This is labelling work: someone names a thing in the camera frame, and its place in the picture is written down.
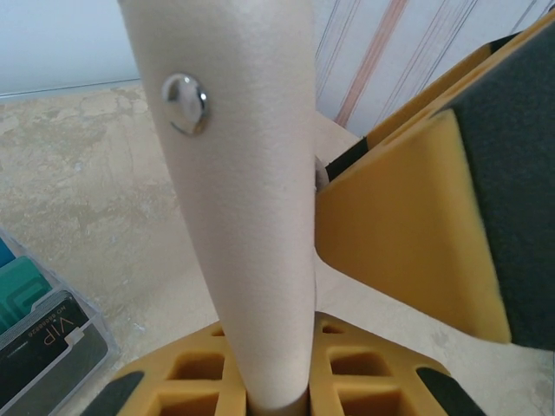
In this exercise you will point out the teal blue small box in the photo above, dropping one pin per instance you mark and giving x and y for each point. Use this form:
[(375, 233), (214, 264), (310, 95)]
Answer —
[(6, 253)]

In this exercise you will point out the teal VIP card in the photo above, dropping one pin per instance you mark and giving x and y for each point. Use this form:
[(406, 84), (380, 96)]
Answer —
[(26, 281)]

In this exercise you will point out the black VIP card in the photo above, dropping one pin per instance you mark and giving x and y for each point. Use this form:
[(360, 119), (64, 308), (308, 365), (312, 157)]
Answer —
[(52, 359)]

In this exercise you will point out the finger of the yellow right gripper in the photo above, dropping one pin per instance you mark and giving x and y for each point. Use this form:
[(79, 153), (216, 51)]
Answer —
[(390, 216)]

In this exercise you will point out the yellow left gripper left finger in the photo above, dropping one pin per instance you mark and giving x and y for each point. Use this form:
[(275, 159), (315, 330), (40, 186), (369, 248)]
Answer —
[(195, 386)]

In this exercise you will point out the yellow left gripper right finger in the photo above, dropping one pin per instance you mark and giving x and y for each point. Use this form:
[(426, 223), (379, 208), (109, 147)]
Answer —
[(368, 381)]

